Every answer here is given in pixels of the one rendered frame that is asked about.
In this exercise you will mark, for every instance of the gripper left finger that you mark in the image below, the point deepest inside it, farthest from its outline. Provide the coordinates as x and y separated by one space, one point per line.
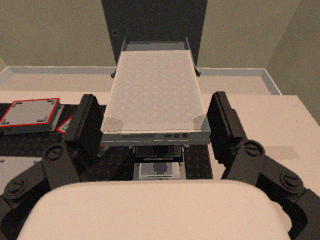
62 164

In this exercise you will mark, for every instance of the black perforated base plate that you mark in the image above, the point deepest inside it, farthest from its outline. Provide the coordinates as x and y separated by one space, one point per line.
116 164

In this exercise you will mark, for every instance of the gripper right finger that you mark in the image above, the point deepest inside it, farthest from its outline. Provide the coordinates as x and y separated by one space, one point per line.
245 161

